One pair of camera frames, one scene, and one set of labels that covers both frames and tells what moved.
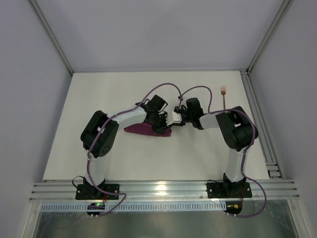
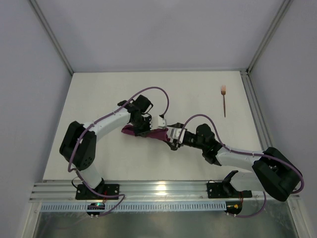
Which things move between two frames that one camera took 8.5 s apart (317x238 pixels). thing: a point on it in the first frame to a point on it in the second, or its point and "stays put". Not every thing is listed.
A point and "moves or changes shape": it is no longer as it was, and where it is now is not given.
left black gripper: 159,121 to 142,127
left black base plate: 88,192 stays put
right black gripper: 182,112 to 174,143
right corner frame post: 286,6 stays put
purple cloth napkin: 145,128 moves or changes shape
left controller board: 96,206 stays put
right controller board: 234,207 stays put
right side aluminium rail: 269,154 stays put
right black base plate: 229,190 stays put
